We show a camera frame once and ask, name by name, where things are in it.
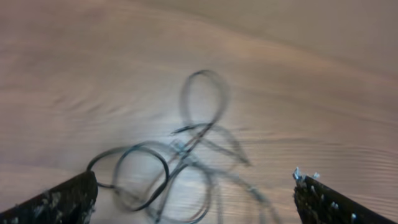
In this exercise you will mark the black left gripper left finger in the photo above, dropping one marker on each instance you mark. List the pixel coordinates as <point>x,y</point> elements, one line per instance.
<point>71,202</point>

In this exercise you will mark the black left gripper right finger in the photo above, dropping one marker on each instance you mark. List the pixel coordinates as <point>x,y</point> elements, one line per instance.
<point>317,203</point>

